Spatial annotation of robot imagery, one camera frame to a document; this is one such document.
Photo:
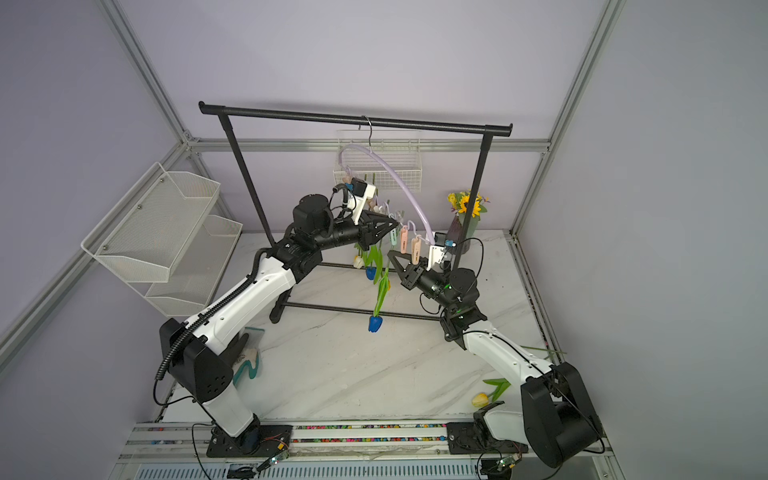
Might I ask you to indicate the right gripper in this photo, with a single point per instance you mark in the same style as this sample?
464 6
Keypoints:
409 277

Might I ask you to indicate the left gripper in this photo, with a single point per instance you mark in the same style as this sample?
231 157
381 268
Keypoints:
367 233

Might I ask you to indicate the blue tulip group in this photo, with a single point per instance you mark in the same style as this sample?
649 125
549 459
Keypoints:
382 283
373 263

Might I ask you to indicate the lilac clip hanger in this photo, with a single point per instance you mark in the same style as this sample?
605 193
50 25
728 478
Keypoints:
414 241

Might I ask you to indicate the white tulip group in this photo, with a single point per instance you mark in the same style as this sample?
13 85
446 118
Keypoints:
360 259

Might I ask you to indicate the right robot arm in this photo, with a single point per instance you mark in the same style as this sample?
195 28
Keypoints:
557 418

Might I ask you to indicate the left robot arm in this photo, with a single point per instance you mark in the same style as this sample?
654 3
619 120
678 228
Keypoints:
193 349

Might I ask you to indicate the black clothes rack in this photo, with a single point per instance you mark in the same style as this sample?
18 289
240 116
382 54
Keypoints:
226 113

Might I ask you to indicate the dark ribbed vase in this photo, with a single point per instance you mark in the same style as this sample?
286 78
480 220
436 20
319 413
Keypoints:
456 228

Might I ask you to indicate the sunflower bouquet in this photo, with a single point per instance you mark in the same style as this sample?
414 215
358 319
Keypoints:
460 201

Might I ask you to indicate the pale yellow tulip right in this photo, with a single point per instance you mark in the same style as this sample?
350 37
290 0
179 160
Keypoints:
499 386

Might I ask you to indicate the teal green glove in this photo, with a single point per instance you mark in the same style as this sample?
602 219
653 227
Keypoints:
247 364

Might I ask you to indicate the white mesh two-tier shelf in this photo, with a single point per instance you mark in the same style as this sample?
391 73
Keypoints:
164 240

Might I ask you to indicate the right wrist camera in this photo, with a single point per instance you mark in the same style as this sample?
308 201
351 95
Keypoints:
438 249

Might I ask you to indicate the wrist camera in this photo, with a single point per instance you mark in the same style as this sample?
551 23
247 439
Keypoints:
359 194
438 249

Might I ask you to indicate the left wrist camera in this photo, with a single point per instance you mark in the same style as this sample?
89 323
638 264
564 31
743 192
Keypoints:
359 194

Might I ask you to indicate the white wire wall basket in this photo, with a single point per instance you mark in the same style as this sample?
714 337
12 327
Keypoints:
403 155

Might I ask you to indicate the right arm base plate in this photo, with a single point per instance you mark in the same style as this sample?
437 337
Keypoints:
480 438

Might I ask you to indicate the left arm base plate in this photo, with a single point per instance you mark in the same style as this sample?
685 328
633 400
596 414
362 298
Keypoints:
266 441

